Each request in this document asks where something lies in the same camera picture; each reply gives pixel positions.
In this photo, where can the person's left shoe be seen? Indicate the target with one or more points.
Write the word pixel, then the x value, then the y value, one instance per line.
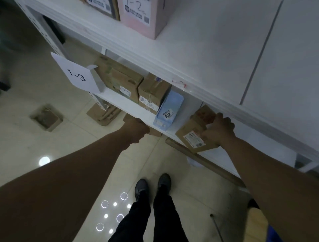
pixel 141 187

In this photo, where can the pink package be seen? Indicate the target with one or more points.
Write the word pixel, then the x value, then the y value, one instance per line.
pixel 157 20

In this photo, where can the person's shoe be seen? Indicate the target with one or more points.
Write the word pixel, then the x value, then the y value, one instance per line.
pixel 164 180
pixel 141 187

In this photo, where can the person's right hand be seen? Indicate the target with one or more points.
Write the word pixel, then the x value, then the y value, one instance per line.
pixel 220 129

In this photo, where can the brown parcel white label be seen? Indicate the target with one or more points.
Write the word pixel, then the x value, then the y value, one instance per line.
pixel 152 87

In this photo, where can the small brown box marked 1-2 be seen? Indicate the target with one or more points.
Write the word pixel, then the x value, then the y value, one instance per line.
pixel 99 5

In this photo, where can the white paper shelf label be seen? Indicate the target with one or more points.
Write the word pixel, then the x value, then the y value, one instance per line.
pixel 74 74

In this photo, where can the torn brown cardboard sheet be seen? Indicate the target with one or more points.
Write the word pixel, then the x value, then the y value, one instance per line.
pixel 154 132

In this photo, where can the small wooden table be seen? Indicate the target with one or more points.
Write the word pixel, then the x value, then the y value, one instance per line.
pixel 256 227

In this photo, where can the bottom-shelf brown parcels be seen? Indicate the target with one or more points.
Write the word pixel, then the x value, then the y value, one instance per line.
pixel 192 124

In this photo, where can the person's left forearm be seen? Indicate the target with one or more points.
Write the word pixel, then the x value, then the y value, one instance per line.
pixel 62 194

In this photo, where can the white metal shelf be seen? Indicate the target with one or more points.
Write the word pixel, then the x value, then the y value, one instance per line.
pixel 211 49

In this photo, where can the flattened brown cardboard sheet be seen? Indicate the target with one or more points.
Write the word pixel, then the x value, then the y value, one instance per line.
pixel 206 162

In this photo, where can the light blue box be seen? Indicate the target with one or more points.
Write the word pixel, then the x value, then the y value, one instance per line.
pixel 172 102

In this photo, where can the person's left hand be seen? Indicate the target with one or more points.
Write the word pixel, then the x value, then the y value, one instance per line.
pixel 134 131

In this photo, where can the square floor drain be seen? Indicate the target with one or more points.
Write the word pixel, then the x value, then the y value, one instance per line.
pixel 47 118

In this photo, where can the green printed cardboard box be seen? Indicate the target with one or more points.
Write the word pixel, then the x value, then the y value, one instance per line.
pixel 117 74

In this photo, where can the person's right leg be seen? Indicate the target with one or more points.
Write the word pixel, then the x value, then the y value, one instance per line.
pixel 167 219

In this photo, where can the person's right forearm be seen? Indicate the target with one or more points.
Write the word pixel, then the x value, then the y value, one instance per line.
pixel 274 189

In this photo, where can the blue plastic crate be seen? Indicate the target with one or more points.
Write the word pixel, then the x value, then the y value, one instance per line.
pixel 274 235

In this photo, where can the person's right shoe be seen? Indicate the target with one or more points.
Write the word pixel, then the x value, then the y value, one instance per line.
pixel 164 180

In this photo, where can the person's leg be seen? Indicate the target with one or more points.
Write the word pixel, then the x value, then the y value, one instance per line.
pixel 167 219
pixel 134 222

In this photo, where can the person's left leg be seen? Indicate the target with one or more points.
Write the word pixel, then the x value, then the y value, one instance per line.
pixel 134 222

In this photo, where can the small white paper scrap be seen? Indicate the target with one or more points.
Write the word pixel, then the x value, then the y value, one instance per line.
pixel 193 161

